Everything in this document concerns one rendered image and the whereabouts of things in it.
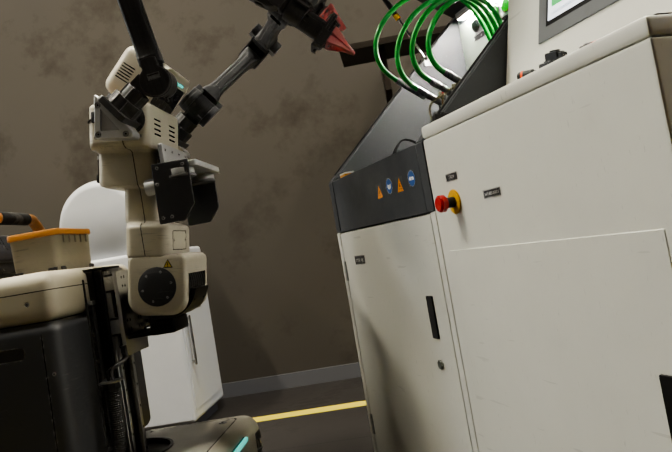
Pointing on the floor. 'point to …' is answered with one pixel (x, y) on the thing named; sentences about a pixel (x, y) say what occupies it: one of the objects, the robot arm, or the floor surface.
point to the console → (566, 238)
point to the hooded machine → (172, 376)
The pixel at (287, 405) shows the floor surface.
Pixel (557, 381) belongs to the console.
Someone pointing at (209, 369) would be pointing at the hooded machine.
